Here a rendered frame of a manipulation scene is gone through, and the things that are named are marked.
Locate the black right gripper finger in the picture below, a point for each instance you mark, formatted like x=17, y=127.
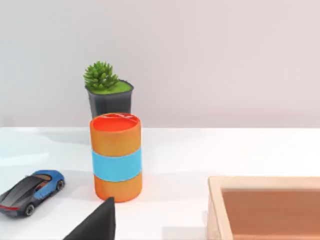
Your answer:
x=100, y=222

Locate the orange and blue can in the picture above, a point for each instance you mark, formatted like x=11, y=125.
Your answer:
x=116, y=160

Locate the blue and grey toy car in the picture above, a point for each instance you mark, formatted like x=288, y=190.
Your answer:
x=30, y=192

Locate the grey pot with green plant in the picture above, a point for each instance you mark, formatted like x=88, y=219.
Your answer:
x=107, y=95

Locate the shallow salmon-coloured box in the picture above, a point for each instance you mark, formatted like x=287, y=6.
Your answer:
x=267, y=210

